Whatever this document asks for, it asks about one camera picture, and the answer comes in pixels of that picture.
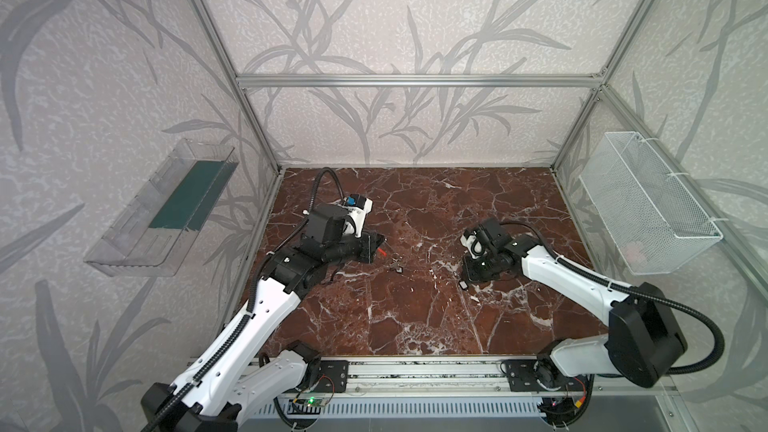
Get black corrugated cable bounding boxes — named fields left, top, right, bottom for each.
left=140, top=166, right=346, bottom=432
left=500, top=220, right=726, bottom=376

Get white wire mesh basket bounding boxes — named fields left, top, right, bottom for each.
left=579, top=131, right=723, bottom=276

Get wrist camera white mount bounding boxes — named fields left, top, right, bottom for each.
left=340, top=194, right=373, bottom=238
left=460, top=229, right=484, bottom=259

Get left black corrugated cable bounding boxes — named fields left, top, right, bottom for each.
left=140, top=166, right=346, bottom=432

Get metal keyring plate red handle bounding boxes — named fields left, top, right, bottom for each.
left=371, top=233, right=387, bottom=258

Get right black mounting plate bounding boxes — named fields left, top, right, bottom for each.
left=500, top=358, right=554, bottom=392

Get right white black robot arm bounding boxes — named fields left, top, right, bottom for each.
left=460, top=218, right=687, bottom=390

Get left circuit board with wires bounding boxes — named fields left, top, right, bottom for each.
left=286, top=394, right=334, bottom=416

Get right black corrugated cable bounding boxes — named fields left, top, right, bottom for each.
left=500, top=220, right=726, bottom=376

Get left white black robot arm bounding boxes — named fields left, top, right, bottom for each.
left=141, top=194, right=384, bottom=431

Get black mounting plate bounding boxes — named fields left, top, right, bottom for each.
left=500, top=358, right=554, bottom=392
left=298, top=359, right=350, bottom=393

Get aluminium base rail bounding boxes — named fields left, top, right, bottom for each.
left=239, top=355, right=679, bottom=400

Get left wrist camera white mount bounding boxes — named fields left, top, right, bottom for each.
left=340, top=194, right=373, bottom=238

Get clear plastic wall bin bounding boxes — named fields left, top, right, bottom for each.
left=84, top=139, right=239, bottom=278

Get aluminium frame profiles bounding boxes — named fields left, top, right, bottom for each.
left=191, top=0, right=767, bottom=296

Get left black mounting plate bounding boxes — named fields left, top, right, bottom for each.
left=298, top=359, right=350, bottom=393

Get right wiring bundle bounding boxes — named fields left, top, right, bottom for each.
left=538, top=392, right=592, bottom=427

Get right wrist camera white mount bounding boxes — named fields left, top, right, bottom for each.
left=460, top=229, right=484, bottom=259

